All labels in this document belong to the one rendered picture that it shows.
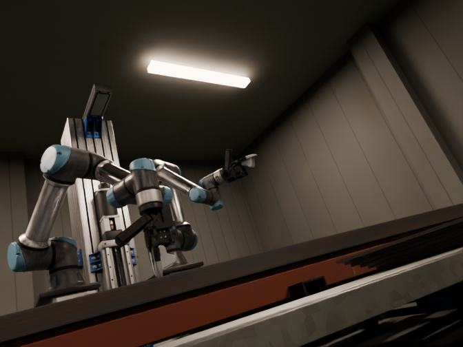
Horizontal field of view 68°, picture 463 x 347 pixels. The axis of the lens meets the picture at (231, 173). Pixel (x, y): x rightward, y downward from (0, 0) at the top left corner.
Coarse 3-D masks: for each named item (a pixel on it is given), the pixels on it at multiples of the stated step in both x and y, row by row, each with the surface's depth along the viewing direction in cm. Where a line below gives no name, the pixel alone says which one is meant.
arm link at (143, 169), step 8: (136, 160) 103; (144, 160) 104; (136, 168) 102; (144, 168) 102; (152, 168) 104; (128, 176) 104; (136, 176) 102; (144, 176) 101; (152, 176) 102; (128, 184) 103; (136, 184) 101; (144, 184) 100; (152, 184) 101; (136, 192) 101
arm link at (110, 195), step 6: (120, 180) 109; (114, 186) 108; (120, 186) 106; (108, 192) 109; (114, 192) 107; (120, 192) 106; (126, 192) 105; (108, 198) 108; (114, 198) 107; (120, 198) 106; (126, 198) 106; (132, 198) 107; (114, 204) 109; (120, 204) 108; (126, 204) 110
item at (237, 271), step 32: (384, 224) 80; (416, 224) 84; (256, 256) 65; (288, 256) 68; (320, 256) 73; (128, 288) 55; (160, 288) 57; (192, 288) 58; (0, 320) 48; (32, 320) 49; (64, 320) 50
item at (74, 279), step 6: (54, 270) 142; (60, 270) 142; (66, 270) 142; (72, 270) 144; (78, 270) 147; (54, 276) 141; (60, 276) 140; (66, 276) 141; (72, 276) 142; (78, 276) 145; (48, 282) 141; (54, 282) 140; (60, 282) 139; (66, 282) 139; (72, 282) 140; (78, 282) 142; (84, 282) 146; (48, 288) 139; (54, 288) 137; (60, 288) 137
